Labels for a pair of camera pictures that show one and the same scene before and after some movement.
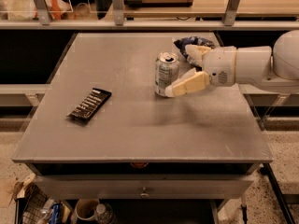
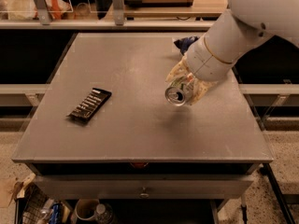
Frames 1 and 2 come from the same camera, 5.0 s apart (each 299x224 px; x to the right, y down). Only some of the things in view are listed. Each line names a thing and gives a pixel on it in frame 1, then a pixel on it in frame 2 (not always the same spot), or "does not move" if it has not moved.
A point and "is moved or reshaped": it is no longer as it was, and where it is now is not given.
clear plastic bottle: [104, 213] does not move
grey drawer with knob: [145, 186] does not move
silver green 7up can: [166, 71] is moved or reshaped
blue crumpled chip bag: [192, 40] does not move
